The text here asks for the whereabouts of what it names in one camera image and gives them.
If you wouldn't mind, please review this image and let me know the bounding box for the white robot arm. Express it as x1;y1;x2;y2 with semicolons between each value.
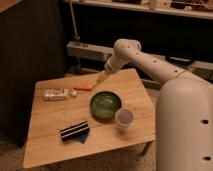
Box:
105;39;213;171

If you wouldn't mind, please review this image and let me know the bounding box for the green ceramic plate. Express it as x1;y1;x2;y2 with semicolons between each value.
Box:
90;91;122;120

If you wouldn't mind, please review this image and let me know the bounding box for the metal vertical pole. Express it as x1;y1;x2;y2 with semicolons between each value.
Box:
69;0;80;46

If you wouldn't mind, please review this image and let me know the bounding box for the clear plastic water bottle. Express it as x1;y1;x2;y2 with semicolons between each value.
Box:
43;88;77;101

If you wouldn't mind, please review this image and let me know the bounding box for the wooden folding table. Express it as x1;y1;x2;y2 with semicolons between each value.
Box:
23;69;155;168

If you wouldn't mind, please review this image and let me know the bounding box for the dark cabinet on left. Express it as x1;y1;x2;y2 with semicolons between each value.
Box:
0;0;66;146

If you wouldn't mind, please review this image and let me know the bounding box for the wooden shelf with items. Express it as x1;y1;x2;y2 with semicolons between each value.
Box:
63;0;213;20

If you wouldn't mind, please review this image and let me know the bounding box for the grey metal floor rail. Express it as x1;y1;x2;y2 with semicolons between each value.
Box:
66;39;213;83

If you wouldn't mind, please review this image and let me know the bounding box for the black handle on rail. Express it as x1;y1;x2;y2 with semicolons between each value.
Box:
165;56;194;66

